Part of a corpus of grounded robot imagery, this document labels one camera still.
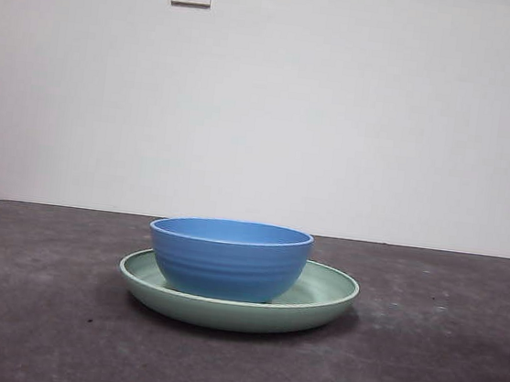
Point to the green shallow plate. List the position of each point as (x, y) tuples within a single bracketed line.
[(222, 314)]

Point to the blue ribbed bowl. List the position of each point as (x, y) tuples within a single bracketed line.
[(228, 262)]

